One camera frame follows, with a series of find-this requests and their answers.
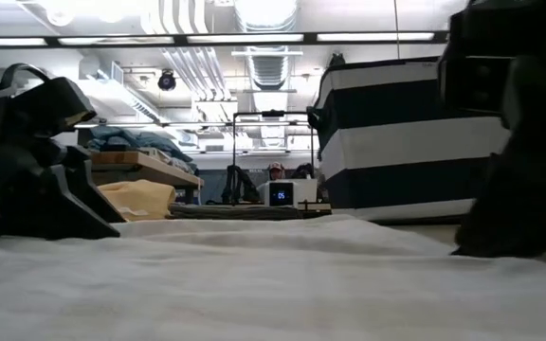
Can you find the navy white striped fabric bin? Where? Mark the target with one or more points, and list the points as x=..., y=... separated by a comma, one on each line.
x=396, y=137

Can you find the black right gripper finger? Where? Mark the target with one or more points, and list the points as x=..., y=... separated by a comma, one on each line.
x=529, y=213

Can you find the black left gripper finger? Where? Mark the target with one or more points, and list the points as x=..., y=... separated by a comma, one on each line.
x=88, y=182
x=55, y=208

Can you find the black thin metal stand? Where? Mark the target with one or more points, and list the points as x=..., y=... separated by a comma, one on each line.
x=234, y=142

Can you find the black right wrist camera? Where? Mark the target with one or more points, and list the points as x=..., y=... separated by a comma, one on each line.
x=472, y=66

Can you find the orange towel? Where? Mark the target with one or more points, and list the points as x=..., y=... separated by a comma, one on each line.
x=135, y=199

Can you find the teal bundle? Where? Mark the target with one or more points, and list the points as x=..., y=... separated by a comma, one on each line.
x=150, y=139

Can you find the white towel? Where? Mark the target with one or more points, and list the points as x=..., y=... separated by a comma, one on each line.
x=254, y=284

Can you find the black round lamp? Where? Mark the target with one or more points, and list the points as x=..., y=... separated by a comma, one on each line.
x=166, y=79

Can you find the person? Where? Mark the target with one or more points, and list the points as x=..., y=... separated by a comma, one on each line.
x=276, y=170

